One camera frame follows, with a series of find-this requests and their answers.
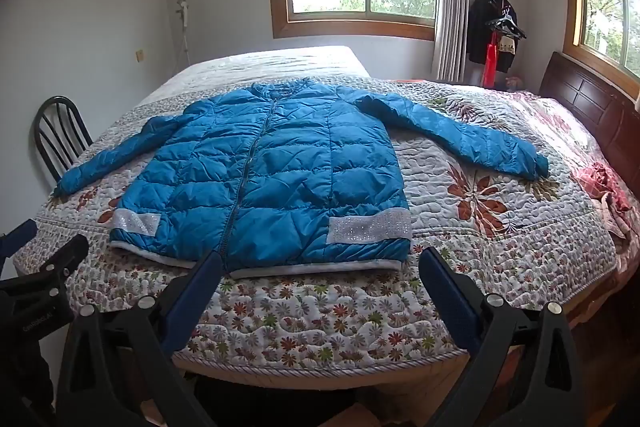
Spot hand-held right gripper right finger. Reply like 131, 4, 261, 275
418, 247, 586, 427

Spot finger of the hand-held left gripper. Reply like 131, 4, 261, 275
0, 234, 90, 303
0, 219, 39, 265

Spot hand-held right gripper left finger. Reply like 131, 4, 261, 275
56, 250, 224, 427

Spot blue puffer jacket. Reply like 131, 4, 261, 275
54, 77, 550, 280

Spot dark hanging clothes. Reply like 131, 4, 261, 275
466, 0, 518, 74

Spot black clothes hangers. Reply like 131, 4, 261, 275
484, 7, 527, 40

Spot floral quilted bedspread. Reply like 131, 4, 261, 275
12, 46, 640, 380

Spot black metal chair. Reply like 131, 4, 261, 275
34, 96, 93, 182

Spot pink floral cloth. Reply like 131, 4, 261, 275
570, 162, 640, 278

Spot red hanging cloth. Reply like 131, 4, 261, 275
481, 32, 500, 88

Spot dark wooden headboard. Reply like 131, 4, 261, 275
539, 52, 640, 228

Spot white wall handset with cord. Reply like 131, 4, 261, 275
175, 0, 191, 62

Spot narrow wooden frame window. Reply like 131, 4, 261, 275
546, 0, 640, 100

